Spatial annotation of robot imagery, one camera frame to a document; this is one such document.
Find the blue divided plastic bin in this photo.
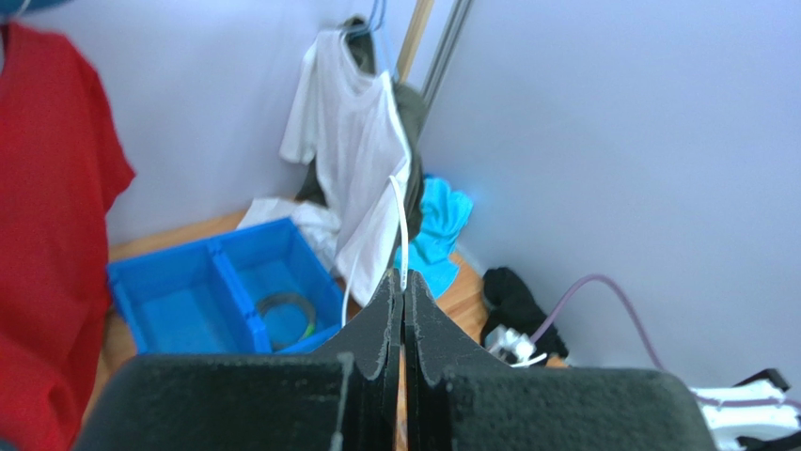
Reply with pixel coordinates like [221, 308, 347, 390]
[107, 219, 343, 354]

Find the metal corner rail right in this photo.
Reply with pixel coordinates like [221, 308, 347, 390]
[422, 0, 474, 106]

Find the red t-shirt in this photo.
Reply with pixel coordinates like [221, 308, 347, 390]
[1, 23, 135, 450]

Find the wooden pole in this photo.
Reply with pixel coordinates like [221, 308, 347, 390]
[396, 0, 435, 82]

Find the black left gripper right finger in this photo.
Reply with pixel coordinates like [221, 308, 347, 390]
[403, 272, 715, 450]

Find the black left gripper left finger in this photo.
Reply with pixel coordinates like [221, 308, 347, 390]
[75, 270, 402, 450]

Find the coiled black cable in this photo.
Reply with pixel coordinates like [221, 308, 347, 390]
[254, 291, 319, 351]

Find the white cable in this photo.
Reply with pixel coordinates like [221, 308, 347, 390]
[340, 175, 411, 328]

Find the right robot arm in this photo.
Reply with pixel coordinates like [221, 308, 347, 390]
[690, 368, 800, 450]

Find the black cloth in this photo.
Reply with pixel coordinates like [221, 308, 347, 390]
[479, 267, 569, 359]

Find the white crumpled cloth behind bin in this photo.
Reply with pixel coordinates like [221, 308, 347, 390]
[236, 197, 340, 272]

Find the turquoise cloth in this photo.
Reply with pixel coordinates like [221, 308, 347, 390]
[407, 177, 474, 300]

